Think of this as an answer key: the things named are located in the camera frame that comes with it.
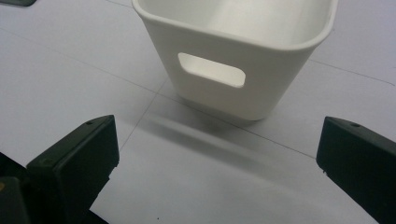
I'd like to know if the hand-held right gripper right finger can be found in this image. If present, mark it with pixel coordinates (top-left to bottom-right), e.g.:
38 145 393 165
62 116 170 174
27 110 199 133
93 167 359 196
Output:
316 116 396 224

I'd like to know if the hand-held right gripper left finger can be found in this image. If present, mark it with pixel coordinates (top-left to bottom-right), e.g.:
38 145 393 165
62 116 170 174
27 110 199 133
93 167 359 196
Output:
26 115 120 224

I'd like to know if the white plastic bin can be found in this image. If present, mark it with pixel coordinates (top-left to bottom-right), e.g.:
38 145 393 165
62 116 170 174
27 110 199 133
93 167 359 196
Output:
131 0 339 121

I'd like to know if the black phone case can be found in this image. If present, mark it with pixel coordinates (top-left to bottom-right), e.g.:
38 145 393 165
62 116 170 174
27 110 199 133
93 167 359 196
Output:
0 0 37 7

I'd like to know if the white table cover sheet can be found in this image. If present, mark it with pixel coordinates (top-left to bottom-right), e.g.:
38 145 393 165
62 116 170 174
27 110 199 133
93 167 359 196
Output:
0 0 396 224

